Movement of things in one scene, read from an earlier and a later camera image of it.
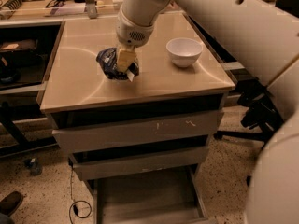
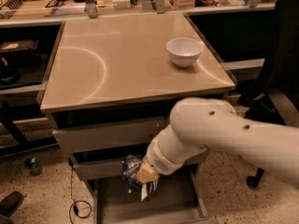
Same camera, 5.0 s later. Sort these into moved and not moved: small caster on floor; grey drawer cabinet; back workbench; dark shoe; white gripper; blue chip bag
Moved: white gripper; blue chip bag
Not moved: dark shoe; small caster on floor; back workbench; grey drawer cabinet
